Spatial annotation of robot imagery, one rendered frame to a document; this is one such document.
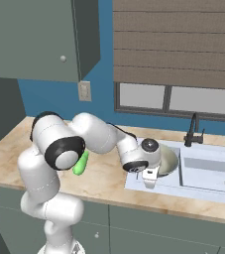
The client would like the grey framed window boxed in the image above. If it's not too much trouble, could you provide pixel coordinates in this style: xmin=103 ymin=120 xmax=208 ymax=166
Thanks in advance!
xmin=114 ymin=81 xmax=225 ymax=124

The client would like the grey base cupboard door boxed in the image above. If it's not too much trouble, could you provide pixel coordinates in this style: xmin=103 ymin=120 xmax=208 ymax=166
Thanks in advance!
xmin=108 ymin=203 xmax=225 ymax=254
xmin=0 ymin=184 xmax=111 ymax=254

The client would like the beige wall socket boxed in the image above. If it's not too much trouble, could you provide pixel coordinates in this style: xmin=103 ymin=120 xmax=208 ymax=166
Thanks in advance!
xmin=77 ymin=80 xmax=93 ymax=103

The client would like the metal bowl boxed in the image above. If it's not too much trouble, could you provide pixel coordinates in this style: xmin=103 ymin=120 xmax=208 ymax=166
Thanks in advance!
xmin=156 ymin=143 xmax=180 ymax=179

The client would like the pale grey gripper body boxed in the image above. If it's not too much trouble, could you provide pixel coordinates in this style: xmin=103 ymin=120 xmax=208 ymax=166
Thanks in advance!
xmin=141 ymin=165 xmax=161 ymax=191

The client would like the black tap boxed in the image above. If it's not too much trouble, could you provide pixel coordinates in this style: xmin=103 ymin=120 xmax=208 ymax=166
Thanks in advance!
xmin=183 ymin=111 xmax=206 ymax=149

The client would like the grey wall cupboard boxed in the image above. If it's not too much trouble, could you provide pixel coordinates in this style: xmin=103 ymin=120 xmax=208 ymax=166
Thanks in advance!
xmin=0 ymin=0 xmax=101 ymax=83

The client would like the white sink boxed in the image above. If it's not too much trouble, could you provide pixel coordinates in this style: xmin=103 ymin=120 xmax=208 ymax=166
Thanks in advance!
xmin=124 ymin=138 xmax=225 ymax=206

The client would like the green vegetable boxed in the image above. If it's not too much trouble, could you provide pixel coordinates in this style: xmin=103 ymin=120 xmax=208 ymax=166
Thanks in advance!
xmin=71 ymin=150 xmax=90 ymax=177

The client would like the dark grey tall cabinet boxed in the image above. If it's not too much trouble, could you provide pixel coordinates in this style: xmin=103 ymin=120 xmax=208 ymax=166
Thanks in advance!
xmin=0 ymin=75 xmax=28 ymax=155

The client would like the brown window blind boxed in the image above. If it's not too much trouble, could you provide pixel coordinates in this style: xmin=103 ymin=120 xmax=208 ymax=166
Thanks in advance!
xmin=112 ymin=0 xmax=225 ymax=91

